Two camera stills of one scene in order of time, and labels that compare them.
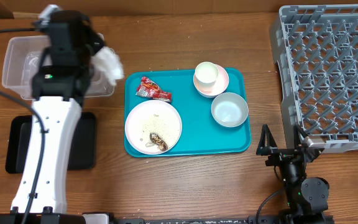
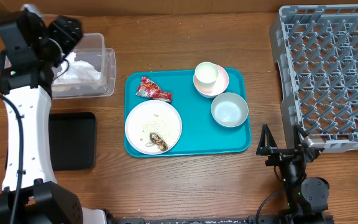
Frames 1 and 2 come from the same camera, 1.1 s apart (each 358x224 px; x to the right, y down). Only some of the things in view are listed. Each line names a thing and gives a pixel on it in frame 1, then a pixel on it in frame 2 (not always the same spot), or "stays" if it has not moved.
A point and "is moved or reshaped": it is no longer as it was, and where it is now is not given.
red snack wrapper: [149, 88] stays
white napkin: [107, 61] is moved or reshaped
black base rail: [272, 219] stays
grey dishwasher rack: [327, 56] stays
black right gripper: [280, 154] stays
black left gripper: [91, 35] → [63, 28]
